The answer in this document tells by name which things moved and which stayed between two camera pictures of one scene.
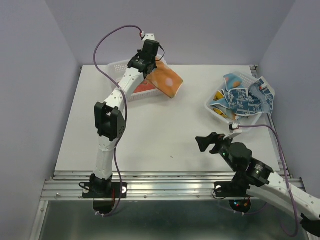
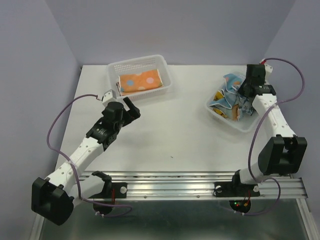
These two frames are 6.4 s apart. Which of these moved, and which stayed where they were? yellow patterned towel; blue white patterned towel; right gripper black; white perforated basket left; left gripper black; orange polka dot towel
Moved: right gripper black; left gripper black; orange polka dot towel; blue white patterned towel
Stayed: yellow patterned towel; white perforated basket left
